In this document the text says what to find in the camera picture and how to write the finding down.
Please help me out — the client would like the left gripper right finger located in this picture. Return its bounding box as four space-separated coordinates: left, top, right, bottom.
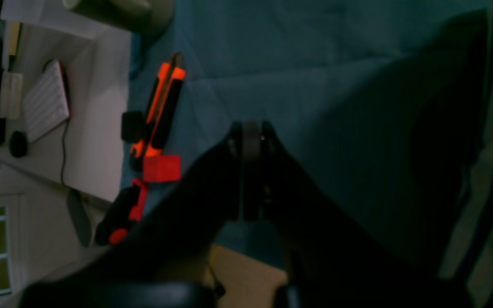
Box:
253 121 472 308

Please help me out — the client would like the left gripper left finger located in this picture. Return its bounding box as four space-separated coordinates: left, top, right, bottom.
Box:
19 122 243 308

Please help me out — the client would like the orange black clamp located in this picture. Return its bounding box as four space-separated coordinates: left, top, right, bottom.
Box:
95 178 148 246

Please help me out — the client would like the small orange cube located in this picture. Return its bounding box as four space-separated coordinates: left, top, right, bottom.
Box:
143 155 181 183

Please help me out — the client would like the black square block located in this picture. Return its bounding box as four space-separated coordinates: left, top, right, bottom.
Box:
121 111 145 143

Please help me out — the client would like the orange black utility knife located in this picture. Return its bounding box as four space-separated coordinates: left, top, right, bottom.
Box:
129 52 186 173

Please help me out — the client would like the blue table cloth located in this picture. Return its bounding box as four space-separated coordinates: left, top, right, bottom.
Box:
127 0 491 264

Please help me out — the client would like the black computer mouse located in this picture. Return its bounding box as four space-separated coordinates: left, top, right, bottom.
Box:
8 130 29 158

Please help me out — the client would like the white computer keyboard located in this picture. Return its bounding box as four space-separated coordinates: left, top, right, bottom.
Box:
22 59 70 143

